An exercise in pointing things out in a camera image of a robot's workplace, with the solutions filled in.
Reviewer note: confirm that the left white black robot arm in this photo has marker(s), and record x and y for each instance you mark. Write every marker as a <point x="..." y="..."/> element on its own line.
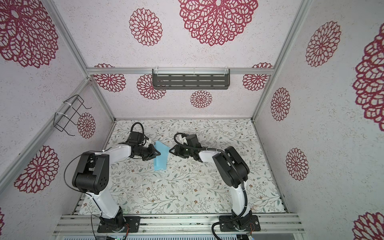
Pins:
<point x="92" y="177"/>

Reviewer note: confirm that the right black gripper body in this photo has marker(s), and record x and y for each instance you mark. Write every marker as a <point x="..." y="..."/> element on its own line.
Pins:
<point x="186" y="152"/>

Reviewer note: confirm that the light blue square paper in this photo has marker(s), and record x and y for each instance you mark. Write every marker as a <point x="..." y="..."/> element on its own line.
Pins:
<point x="160" y="162"/>

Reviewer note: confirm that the dark grey slotted wall shelf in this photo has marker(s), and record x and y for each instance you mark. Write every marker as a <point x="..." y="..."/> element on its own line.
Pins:
<point x="191" y="81"/>

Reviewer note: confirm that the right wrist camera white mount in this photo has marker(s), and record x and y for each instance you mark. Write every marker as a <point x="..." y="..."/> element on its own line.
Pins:
<point x="190" y="140"/>

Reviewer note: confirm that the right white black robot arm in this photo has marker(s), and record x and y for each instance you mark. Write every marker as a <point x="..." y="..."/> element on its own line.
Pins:
<point x="234" y="172"/>

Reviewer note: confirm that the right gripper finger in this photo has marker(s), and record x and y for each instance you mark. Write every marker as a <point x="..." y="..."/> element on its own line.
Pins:
<point x="176" y="153"/>
<point x="175" y="148"/>

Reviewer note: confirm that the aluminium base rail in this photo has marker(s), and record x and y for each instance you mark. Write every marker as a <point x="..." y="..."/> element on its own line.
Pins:
<point x="187" y="224"/>

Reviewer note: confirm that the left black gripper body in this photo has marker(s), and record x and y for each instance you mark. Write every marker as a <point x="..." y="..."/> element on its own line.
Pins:
<point x="145" y="152"/>

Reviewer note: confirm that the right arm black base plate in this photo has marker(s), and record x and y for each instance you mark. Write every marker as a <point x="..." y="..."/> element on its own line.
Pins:
<point x="249" y="223"/>

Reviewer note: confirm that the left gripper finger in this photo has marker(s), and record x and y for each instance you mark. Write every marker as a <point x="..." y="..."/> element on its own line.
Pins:
<point x="153" y="150"/>
<point x="153" y="156"/>

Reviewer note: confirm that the black wire wall rack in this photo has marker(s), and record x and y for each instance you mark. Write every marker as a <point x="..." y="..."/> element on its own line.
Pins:
<point x="63" y="119"/>

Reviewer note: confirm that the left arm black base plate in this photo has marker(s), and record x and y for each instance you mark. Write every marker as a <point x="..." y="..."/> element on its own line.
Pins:
<point x="119" y="225"/>

